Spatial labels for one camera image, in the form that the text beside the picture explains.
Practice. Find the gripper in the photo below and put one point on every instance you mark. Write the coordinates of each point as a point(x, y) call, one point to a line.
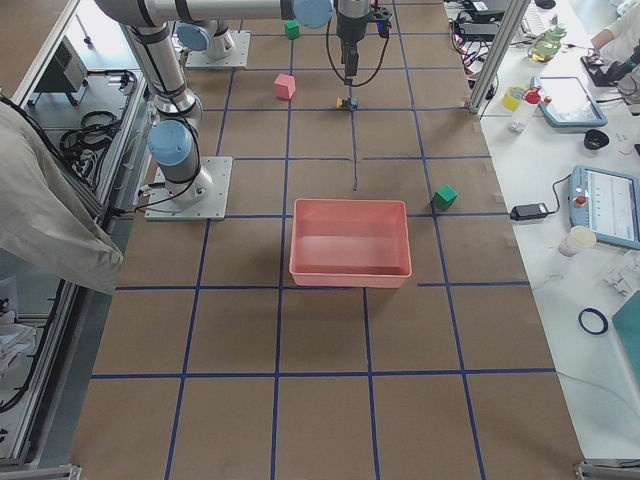
point(349, 29)

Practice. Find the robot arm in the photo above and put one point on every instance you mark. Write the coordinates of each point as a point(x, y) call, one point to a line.
point(173, 142)
point(211, 37)

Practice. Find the pink cube near base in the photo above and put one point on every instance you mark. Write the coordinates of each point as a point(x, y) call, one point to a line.
point(285, 86)

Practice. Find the green cube near base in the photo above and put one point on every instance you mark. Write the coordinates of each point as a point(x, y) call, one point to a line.
point(291, 29)

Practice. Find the green cube far corner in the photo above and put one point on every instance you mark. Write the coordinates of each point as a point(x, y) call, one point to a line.
point(444, 197)

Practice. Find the pink plastic bin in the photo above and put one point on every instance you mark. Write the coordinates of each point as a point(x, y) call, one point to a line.
point(350, 243)

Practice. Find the yellow tape roll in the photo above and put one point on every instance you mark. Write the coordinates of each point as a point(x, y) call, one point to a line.
point(512, 97)

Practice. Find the green glass jar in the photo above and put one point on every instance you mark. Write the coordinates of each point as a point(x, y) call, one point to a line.
point(546, 46)

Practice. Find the black power adapter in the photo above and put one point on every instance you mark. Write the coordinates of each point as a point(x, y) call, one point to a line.
point(526, 212)

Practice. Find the teach pendant far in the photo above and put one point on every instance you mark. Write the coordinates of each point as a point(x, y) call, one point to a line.
point(567, 103)

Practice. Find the teach pendant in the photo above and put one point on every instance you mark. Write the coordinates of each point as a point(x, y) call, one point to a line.
point(607, 203)
point(567, 103)

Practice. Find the paper cup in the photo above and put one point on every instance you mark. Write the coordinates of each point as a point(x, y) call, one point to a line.
point(578, 239)

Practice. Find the teach pendant near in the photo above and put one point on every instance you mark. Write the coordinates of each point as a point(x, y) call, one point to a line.
point(607, 203)

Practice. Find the person in beige clothes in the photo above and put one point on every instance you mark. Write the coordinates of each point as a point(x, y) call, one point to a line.
point(42, 220)

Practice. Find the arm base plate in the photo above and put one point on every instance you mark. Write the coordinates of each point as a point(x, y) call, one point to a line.
point(206, 198)
point(237, 60)

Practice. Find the aluminium frame post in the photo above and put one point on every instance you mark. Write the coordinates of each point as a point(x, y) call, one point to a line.
point(507, 30)

